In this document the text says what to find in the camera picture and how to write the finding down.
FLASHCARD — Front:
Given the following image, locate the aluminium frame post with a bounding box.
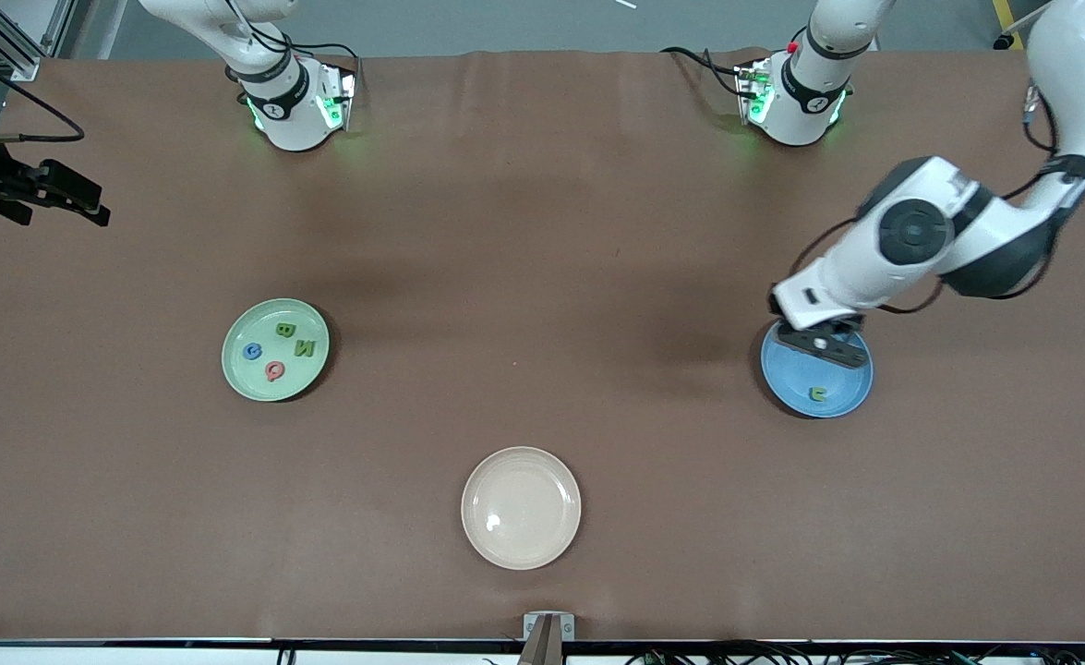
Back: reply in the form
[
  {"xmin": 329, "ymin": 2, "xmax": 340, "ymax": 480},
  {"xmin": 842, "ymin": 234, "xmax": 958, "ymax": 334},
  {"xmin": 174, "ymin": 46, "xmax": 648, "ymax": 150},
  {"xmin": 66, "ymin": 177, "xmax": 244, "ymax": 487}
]
[{"xmin": 0, "ymin": 0, "xmax": 74, "ymax": 82}]

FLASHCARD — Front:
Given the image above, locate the right arm base connector plate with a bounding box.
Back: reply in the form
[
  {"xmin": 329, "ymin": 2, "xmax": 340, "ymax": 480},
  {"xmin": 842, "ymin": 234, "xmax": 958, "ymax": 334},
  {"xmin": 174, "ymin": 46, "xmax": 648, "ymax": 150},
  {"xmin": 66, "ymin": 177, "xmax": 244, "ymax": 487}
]
[{"xmin": 316, "ymin": 63, "xmax": 359, "ymax": 132}]

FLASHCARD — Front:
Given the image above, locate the left arm base connector plate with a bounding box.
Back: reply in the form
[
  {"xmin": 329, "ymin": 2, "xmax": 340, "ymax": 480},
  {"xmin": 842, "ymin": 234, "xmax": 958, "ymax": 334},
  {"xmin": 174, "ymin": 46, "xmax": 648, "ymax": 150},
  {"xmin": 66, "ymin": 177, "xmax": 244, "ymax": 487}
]
[{"xmin": 736, "ymin": 60, "xmax": 774, "ymax": 126}]

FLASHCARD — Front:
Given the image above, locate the brown table mat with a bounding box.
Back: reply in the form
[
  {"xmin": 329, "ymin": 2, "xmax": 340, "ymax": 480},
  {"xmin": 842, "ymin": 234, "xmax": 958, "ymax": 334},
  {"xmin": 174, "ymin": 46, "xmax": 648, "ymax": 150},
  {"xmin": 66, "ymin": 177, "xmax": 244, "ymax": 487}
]
[{"xmin": 0, "ymin": 48, "xmax": 1085, "ymax": 643}]

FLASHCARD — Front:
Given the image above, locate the green plate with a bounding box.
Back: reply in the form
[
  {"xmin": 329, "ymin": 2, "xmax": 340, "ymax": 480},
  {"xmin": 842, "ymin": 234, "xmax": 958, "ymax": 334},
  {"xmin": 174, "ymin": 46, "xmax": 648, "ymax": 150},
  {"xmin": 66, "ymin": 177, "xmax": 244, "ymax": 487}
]
[{"xmin": 222, "ymin": 297, "xmax": 331, "ymax": 403}]

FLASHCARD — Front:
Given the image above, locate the black left arm base cable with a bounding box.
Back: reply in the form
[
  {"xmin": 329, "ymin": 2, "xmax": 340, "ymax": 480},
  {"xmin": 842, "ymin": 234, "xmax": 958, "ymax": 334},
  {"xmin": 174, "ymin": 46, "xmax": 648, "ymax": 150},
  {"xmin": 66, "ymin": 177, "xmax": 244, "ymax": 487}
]
[{"xmin": 660, "ymin": 46, "xmax": 746, "ymax": 98}]

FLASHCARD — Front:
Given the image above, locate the blue plate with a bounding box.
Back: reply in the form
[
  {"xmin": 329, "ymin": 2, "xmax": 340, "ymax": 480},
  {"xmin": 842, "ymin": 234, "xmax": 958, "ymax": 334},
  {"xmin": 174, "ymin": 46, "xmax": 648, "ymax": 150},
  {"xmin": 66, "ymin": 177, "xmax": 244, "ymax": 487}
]
[{"xmin": 761, "ymin": 319, "xmax": 874, "ymax": 419}]

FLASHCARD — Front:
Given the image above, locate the grey rod with black foot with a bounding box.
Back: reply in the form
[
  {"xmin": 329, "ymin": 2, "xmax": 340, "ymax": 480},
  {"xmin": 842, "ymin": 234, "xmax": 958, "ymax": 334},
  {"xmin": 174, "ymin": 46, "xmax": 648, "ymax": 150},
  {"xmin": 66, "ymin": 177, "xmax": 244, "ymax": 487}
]
[{"xmin": 983, "ymin": 0, "xmax": 1055, "ymax": 46}]

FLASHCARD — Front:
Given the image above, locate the beige plate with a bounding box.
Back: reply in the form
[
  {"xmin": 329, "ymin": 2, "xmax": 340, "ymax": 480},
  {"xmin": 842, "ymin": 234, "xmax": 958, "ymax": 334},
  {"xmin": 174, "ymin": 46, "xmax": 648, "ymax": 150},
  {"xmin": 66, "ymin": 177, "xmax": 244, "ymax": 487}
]
[{"xmin": 461, "ymin": 446, "xmax": 583, "ymax": 571}]

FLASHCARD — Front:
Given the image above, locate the black right arm base cable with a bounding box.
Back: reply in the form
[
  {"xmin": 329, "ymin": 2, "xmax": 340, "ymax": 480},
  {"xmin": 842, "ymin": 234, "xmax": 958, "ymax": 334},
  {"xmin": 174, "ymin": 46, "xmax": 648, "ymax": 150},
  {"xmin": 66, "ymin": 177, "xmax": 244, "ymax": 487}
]
[{"xmin": 265, "ymin": 28, "xmax": 363, "ymax": 89}]

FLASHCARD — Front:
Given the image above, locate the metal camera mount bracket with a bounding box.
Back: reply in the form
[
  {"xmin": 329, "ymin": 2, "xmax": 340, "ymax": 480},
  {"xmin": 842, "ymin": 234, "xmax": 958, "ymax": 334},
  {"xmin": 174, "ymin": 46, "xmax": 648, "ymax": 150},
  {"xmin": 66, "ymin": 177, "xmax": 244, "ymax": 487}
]
[{"xmin": 523, "ymin": 612, "xmax": 576, "ymax": 665}]

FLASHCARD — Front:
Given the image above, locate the black arm base cable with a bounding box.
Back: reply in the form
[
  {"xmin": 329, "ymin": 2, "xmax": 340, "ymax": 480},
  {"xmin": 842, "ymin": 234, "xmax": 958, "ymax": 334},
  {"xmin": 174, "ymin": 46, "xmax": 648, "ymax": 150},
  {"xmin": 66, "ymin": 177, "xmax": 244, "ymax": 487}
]
[
  {"xmin": 660, "ymin": 46, "xmax": 746, "ymax": 98},
  {"xmin": 265, "ymin": 28, "xmax": 363, "ymax": 89}
]

